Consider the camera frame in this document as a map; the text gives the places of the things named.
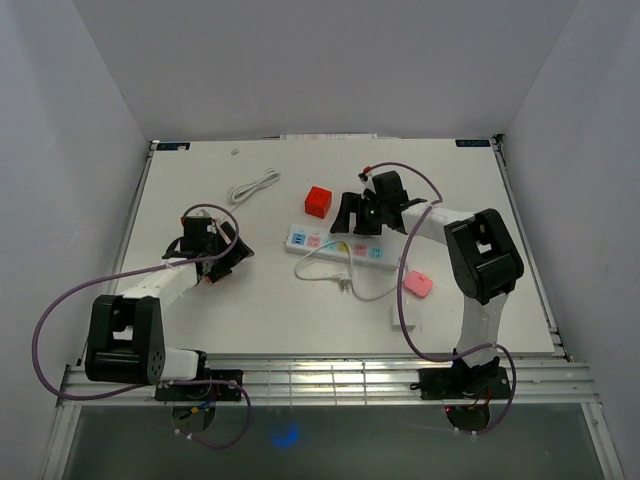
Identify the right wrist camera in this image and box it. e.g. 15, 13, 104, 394
358, 167, 376, 199

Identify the red cube socket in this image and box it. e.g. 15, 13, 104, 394
304, 186, 332, 219

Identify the white multicolour power strip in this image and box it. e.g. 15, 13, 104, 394
285, 224, 403, 271

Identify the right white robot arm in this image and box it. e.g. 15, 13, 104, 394
330, 167, 524, 397

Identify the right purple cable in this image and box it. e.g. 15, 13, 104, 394
359, 160, 516, 436

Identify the aluminium frame rail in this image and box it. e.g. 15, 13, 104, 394
57, 352, 601, 409

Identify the pink flat plug adapter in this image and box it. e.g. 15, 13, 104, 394
403, 270, 433, 298

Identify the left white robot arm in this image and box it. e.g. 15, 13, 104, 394
85, 215, 254, 400

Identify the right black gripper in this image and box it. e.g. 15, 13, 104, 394
329, 193, 387, 236

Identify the white coiled cable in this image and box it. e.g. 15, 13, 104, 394
227, 167, 281, 206

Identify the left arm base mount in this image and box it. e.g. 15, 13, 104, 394
154, 368, 244, 403

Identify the white charger block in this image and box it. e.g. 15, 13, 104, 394
389, 303, 418, 333

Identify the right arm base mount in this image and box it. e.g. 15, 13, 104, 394
410, 356, 512, 400

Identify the white power strip cable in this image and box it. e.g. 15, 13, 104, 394
293, 247, 412, 303

